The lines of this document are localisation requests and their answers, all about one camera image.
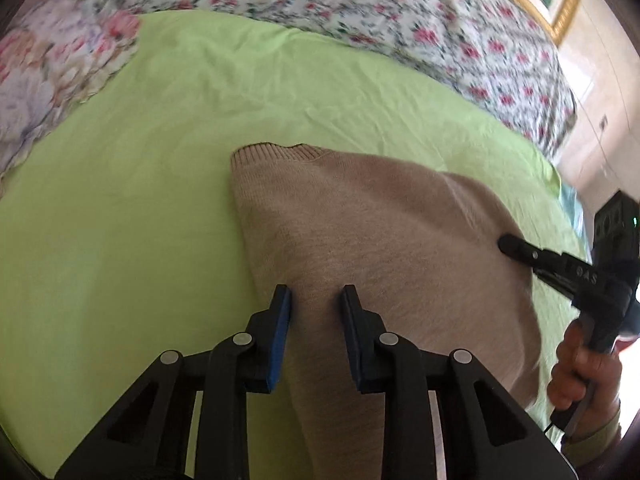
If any person's right hand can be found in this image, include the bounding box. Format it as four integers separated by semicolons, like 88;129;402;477
547;322;624;429

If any red rose floral quilt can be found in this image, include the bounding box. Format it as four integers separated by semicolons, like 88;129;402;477
100;0;578;158

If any light blue cloth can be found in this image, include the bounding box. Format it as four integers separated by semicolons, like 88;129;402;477
557;182;586;241

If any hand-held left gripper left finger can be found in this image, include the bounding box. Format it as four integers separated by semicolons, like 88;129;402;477
52;284;293;480

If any green bed sheet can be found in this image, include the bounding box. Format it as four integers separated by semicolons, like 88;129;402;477
0;10;588;478

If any beige knitted sweater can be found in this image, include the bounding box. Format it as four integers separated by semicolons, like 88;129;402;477
230;144;543;480

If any gold framed painting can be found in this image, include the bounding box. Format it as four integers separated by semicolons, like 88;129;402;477
462;0;588;43

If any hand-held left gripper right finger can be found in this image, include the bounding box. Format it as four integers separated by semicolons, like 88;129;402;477
340;284;576;480

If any person's right forearm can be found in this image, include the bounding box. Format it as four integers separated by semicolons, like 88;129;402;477
560;404;624;461

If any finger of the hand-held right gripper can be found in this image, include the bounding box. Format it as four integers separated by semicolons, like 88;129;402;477
497;233;596;306

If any pastel floral blanket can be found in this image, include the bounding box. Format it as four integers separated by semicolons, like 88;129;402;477
0;0;141;181

